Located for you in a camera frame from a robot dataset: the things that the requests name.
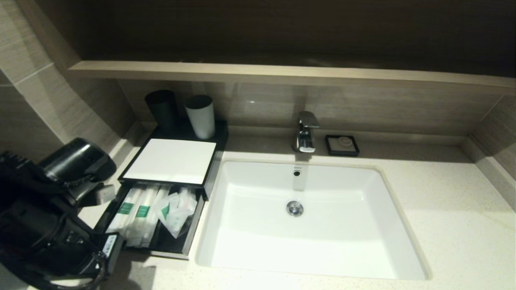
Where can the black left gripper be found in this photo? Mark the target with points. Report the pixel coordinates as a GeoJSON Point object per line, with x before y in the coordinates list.
{"type": "Point", "coordinates": [100, 251]}

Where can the toothbrush packet dark bristles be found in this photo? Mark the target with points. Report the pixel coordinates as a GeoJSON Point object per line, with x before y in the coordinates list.
{"type": "Point", "coordinates": [141, 221]}

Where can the black and orange left arm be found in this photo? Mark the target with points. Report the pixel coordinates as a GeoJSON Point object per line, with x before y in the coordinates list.
{"type": "Point", "coordinates": [40, 209]}

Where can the black storage box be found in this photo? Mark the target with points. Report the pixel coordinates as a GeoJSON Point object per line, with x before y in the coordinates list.
{"type": "Point", "coordinates": [219, 135]}

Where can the green and white sachet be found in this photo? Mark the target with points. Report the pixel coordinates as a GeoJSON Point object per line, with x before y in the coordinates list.
{"type": "Point", "coordinates": [124, 213]}

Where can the black cup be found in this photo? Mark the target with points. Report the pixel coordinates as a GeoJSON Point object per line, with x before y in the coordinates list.
{"type": "Point", "coordinates": [160, 108]}

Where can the white cup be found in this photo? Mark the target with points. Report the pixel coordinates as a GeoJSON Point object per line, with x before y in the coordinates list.
{"type": "Point", "coordinates": [200, 120]}

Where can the chrome drain plug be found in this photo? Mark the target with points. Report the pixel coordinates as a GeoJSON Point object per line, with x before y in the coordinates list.
{"type": "Point", "coordinates": [294, 208]}

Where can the chrome faucet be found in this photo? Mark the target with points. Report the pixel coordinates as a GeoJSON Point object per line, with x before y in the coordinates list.
{"type": "Point", "coordinates": [305, 137]}

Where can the white sink basin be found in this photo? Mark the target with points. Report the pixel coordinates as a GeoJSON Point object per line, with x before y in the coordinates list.
{"type": "Point", "coordinates": [342, 225]}

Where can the black square soap dish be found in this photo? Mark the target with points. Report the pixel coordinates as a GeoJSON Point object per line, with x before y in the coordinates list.
{"type": "Point", "coordinates": [333, 148]}

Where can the round white soap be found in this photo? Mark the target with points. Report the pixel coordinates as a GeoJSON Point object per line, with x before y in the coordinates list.
{"type": "Point", "coordinates": [344, 141]}

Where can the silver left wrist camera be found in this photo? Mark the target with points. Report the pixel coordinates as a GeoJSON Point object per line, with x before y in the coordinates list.
{"type": "Point", "coordinates": [105, 192]}

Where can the wooden wall shelf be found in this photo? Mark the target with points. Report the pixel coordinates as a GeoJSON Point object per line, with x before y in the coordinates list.
{"type": "Point", "coordinates": [282, 73]}

